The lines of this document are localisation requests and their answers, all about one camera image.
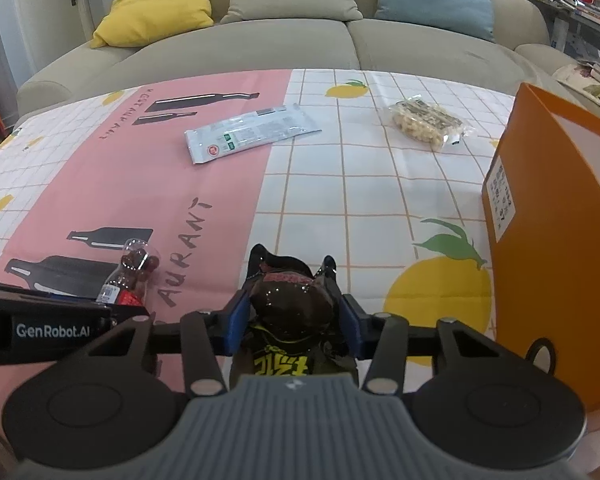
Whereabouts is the long white snack packet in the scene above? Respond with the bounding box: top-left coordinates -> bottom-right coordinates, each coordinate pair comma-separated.
183,103 -> 323,165

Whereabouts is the orange cardboard box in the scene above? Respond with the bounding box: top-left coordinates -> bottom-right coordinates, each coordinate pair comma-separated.
481,82 -> 600,412

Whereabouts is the stack of magazines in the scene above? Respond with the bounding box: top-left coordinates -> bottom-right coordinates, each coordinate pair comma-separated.
551,59 -> 600,127

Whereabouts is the yellow cushion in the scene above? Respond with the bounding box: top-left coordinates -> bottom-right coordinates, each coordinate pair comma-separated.
90,0 -> 215,50

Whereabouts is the grey side table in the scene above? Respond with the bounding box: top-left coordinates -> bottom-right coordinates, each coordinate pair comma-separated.
547,7 -> 600,72

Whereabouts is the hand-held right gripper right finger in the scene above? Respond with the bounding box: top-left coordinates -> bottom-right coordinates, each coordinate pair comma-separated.
340,294 -> 502,396

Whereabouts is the pink and white printed tablecloth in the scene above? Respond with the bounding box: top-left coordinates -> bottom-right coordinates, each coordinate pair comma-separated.
0,67 -> 533,433

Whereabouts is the black and green snack packet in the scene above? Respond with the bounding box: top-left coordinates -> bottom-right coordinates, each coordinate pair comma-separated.
230,243 -> 360,390

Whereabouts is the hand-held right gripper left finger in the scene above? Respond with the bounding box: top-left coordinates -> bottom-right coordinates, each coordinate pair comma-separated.
87,289 -> 254,399

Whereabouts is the clear packet of pale nuts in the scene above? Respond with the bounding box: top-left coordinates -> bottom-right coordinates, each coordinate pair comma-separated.
390,98 -> 477,150

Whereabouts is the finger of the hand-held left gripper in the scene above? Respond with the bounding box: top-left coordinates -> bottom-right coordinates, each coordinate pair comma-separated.
107,303 -> 154,330

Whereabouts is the beige sofa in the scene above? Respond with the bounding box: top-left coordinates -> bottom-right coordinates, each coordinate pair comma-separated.
15,0 -> 583,128

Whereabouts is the clear packet of red-brown dates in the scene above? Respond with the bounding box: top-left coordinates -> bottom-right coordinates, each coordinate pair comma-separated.
95,239 -> 162,311

